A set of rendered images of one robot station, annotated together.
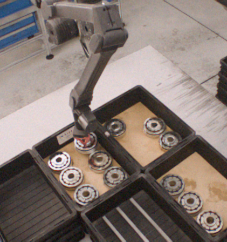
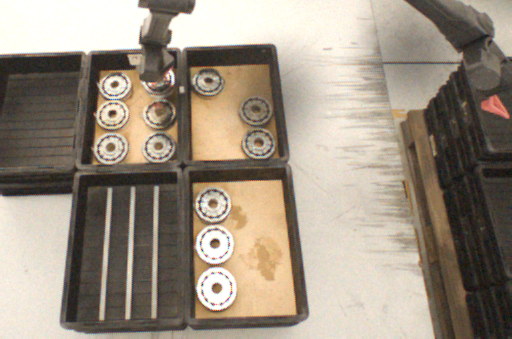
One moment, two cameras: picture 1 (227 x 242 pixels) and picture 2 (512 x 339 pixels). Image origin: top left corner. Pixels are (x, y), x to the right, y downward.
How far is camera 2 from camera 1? 58 cm
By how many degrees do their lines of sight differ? 22
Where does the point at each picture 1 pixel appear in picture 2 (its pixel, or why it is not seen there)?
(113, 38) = (163, 2)
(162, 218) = (171, 238)
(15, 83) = not seen: outside the picture
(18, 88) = not seen: outside the picture
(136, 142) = (220, 117)
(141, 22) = not seen: outside the picture
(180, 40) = not seen: outside the picture
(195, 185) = (243, 226)
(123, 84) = (282, 21)
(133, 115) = (245, 79)
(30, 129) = (130, 17)
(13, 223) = (14, 131)
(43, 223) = (44, 151)
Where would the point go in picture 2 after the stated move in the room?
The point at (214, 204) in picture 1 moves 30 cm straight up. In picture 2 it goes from (245, 270) to (252, 246)
